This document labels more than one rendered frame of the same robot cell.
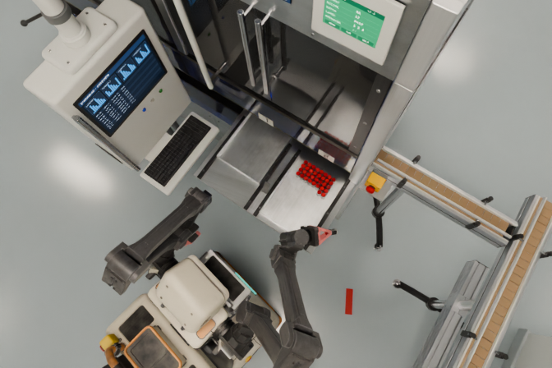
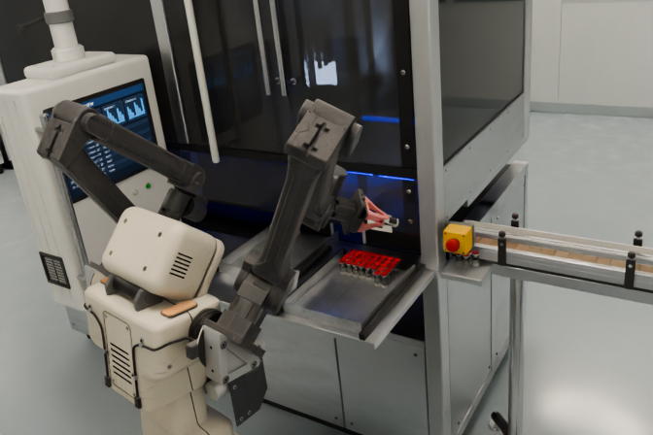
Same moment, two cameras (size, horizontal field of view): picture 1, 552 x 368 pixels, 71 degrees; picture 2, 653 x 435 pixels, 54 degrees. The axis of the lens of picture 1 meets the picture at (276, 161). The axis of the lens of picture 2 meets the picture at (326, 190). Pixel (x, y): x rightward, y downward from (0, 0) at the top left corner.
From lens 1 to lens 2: 145 cm
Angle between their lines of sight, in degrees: 48
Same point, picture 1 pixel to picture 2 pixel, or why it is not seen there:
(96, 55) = (85, 72)
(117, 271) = (69, 109)
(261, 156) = not seen: hidden behind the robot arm
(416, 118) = (544, 338)
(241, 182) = not seen: hidden behind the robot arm
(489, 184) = not seen: outside the picture
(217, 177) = (217, 287)
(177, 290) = (141, 215)
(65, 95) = (39, 90)
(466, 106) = (616, 317)
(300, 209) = (350, 301)
